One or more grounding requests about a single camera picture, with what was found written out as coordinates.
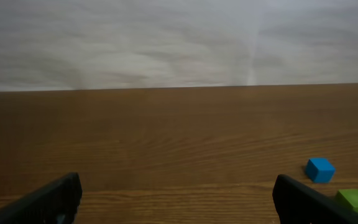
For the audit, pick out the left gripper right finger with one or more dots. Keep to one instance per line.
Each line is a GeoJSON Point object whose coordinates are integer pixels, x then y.
{"type": "Point", "coordinates": [303, 205]}

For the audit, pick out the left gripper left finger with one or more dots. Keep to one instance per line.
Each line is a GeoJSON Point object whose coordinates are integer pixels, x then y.
{"type": "Point", "coordinates": [42, 202]}

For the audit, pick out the blue cube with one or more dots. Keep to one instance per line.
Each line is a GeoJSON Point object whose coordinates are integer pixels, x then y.
{"type": "Point", "coordinates": [320, 170]}

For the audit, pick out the green cube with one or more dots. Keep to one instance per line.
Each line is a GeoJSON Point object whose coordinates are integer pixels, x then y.
{"type": "Point", "coordinates": [354, 200]}

